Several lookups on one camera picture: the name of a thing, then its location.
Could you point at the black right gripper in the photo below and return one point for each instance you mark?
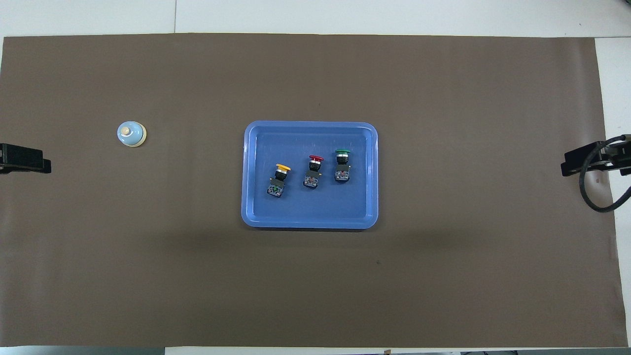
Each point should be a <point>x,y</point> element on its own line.
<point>613,154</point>

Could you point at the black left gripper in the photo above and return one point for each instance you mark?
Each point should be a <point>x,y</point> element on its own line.
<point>2,158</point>

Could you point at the light blue call bell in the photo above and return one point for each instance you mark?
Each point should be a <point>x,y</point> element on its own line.
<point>131,134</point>

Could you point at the yellow mushroom push button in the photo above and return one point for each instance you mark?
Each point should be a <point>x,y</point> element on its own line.
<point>277,186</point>

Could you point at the green mushroom push button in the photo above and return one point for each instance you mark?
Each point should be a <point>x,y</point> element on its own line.
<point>342,170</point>

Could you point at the red mushroom push button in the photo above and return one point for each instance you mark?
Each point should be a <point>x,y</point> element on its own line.
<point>312,177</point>

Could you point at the blue plastic tray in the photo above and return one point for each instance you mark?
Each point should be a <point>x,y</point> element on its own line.
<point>310,212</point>

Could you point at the brown table mat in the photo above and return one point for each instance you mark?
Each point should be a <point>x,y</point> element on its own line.
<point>148,276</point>

